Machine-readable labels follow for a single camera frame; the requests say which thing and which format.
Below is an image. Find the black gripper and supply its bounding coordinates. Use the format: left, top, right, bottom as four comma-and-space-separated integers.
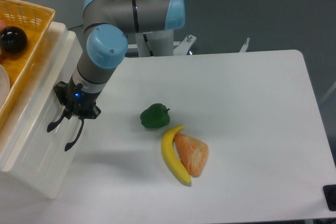
47, 81, 101, 152

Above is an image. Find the white top drawer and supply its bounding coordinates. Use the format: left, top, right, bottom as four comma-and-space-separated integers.
3, 31, 82, 199

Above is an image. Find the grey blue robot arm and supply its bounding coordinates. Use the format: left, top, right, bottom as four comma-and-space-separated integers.
54, 0, 185, 122

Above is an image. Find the white drawer cabinet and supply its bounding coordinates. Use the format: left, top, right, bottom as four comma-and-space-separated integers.
1, 22, 70, 194

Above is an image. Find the white plate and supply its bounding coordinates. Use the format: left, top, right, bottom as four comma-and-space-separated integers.
0, 66, 10, 108

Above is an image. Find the green toy bell pepper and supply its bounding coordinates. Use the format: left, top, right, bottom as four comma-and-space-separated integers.
140, 103, 170, 129

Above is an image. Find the yellow toy banana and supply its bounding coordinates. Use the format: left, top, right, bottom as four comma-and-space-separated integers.
161, 125, 192, 187

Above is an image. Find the black glossy ball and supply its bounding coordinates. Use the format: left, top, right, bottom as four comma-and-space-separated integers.
1, 26, 28, 54

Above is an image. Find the orange woven basket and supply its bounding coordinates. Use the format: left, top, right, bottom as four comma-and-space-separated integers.
1, 0, 56, 124

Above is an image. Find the orange toy bread slice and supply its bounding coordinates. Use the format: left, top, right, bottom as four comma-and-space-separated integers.
174, 133, 209, 177

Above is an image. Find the black corner object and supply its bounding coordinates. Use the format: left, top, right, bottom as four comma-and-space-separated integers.
323, 184, 336, 211

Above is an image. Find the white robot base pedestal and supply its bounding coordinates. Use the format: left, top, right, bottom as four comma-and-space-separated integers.
126, 30, 174, 57

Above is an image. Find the white metal bracket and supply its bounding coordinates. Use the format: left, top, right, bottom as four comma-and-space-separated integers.
173, 34, 197, 56

